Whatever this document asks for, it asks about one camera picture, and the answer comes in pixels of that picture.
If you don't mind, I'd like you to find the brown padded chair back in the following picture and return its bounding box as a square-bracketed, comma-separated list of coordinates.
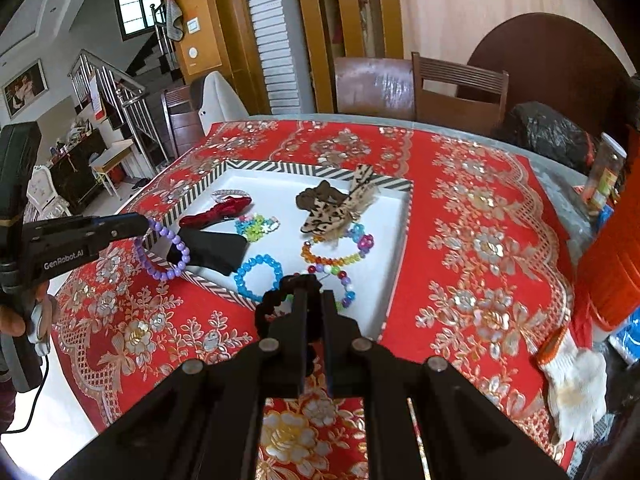
[334, 58, 416, 120]

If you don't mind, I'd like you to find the person's left hand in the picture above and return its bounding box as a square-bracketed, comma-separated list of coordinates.
[0, 281, 60, 344]

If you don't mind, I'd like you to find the white work glove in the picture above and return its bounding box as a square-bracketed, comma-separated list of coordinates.
[536, 326, 606, 445]

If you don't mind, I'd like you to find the black plastic bag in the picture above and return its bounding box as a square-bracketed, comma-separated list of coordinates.
[495, 102, 598, 174]

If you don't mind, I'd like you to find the white chair back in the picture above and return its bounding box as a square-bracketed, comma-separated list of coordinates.
[190, 70, 250, 136]

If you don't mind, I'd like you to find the blue bead bracelet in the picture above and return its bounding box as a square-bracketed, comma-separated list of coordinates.
[233, 252, 286, 304]

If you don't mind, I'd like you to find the brown scrunchie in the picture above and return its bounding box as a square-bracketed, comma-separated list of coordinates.
[295, 180, 347, 212]

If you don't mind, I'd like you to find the clear plastic jar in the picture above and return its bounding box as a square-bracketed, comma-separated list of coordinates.
[582, 133, 627, 214]

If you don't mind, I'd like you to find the dark round table top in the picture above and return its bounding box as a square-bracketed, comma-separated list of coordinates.
[468, 13, 629, 136]

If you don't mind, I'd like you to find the metal stair railing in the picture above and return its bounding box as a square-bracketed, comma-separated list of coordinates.
[67, 49, 169, 174]

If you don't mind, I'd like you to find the red velvet hair bow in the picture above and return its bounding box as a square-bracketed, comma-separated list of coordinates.
[179, 196, 252, 230]

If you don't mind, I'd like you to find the pastel flower bead bracelet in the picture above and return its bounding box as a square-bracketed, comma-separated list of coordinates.
[234, 212, 281, 244]

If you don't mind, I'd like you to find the wooden slatted chair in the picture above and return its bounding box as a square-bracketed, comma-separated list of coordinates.
[411, 52, 509, 136]

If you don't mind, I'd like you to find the orange ribbed plastic bottle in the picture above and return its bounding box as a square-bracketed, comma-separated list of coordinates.
[570, 129, 639, 347]

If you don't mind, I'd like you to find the purple bead bracelet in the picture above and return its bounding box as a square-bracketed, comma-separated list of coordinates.
[133, 216, 192, 282]

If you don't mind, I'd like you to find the black power cable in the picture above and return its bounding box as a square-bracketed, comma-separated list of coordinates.
[2, 353, 51, 435]

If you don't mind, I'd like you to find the red floral tablecloth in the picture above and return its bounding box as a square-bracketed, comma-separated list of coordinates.
[54, 120, 573, 464]

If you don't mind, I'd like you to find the multicolour bead bracelet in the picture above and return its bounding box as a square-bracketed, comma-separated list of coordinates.
[299, 262, 357, 311]

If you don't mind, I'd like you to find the striped white tray box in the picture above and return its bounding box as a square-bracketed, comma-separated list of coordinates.
[160, 159, 413, 338]

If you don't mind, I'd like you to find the framed wall picture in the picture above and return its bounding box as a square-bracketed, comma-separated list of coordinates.
[2, 58, 49, 119]

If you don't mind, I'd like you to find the dark wooden side chair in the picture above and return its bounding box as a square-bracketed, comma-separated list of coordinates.
[160, 86, 205, 158]

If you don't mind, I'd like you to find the orange bead bracelet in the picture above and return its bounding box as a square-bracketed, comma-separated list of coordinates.
[300, 222, 376, 269]

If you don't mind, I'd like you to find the blue plastic package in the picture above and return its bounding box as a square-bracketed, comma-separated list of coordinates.
[608, 308, 640, 365]

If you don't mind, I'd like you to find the leopard print hair bow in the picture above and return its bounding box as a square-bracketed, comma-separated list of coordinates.
[300, 165, 378, 242]

